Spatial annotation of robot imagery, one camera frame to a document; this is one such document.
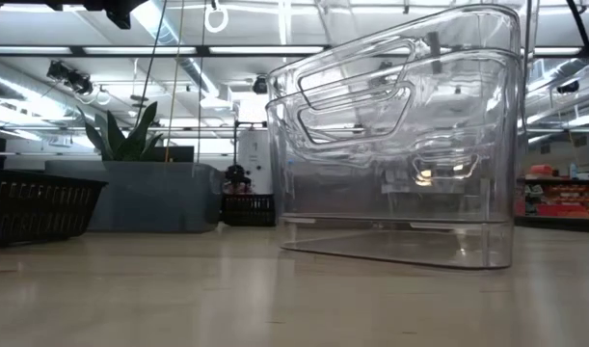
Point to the grey plastic storage bin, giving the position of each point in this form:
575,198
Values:
154,202

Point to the black plastic lattice basket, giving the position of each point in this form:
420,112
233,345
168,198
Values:
248,212
34,207

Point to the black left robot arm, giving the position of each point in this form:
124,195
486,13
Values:
118,14

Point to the shelf with red goods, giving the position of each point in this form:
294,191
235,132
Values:
564,209

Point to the white cylindrical tank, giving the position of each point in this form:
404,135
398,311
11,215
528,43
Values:
255,159

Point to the round black ceiling device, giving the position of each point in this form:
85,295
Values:
260,85

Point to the green snake plant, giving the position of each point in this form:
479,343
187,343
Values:
125,144

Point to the small black ceiling spotlight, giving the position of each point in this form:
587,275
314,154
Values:
568,87

